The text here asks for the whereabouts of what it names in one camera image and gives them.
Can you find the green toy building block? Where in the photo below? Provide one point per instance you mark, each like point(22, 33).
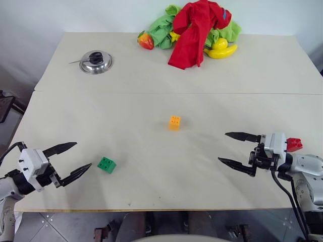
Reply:
point(107, 165)

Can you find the yellow toy lemon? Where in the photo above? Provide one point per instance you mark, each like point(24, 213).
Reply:
point(220, 44)

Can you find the yellow toy building block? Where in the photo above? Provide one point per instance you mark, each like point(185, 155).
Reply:
point(174, 123)

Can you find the red crumpled cloth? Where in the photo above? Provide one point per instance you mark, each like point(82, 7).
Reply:
point(191, 43)

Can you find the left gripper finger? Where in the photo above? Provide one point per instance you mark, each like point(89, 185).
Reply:
point(75, 172)
point(60, 147)

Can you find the green crumpled cloth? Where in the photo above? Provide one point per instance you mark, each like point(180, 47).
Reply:
point(160, 34)

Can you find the red toy strawberry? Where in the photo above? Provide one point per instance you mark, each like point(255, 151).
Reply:
point(146, 41)

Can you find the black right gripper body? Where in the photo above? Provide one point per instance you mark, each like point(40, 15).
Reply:
point(262, 160)

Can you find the steel pot lid black knob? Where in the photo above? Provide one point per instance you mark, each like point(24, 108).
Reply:
point(97, 66)

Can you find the red toy building block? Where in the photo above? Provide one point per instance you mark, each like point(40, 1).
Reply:
point(294, 145)

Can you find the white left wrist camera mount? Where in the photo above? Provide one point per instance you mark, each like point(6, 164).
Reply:
point(31, 161)

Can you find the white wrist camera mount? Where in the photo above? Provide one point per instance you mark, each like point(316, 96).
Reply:
point(31, 161)
point(275, 145)

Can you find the rusty brown metal bracket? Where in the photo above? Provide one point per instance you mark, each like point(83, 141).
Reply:
point(99, 234)

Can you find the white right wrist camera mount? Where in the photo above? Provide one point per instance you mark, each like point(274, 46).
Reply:
point(275, 145)

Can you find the yellow toy banana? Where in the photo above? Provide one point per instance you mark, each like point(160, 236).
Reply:
point(222, 53)

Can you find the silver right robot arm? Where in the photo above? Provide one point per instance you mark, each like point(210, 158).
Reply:
point(309, 165)

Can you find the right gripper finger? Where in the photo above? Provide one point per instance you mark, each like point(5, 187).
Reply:
point(246, 136)
point(237, 165)

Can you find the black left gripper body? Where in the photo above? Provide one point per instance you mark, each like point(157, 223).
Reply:
point(48, 177)

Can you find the thin metal stick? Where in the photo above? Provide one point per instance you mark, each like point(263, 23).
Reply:
point(75, 61)

